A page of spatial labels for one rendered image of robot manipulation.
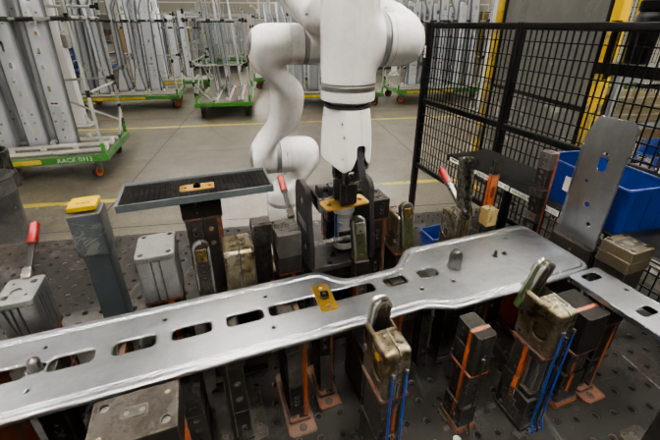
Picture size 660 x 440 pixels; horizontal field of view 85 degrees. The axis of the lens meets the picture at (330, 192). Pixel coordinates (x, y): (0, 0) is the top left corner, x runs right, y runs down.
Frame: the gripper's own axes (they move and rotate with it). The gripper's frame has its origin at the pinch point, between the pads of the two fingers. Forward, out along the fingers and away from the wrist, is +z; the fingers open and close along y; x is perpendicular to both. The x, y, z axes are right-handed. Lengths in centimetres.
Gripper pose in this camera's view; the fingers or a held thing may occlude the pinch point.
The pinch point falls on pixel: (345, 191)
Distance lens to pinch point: 63.6
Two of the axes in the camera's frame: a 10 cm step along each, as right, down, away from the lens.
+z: -0.1, 9.0, 4.3
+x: 9.1, -1.7, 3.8
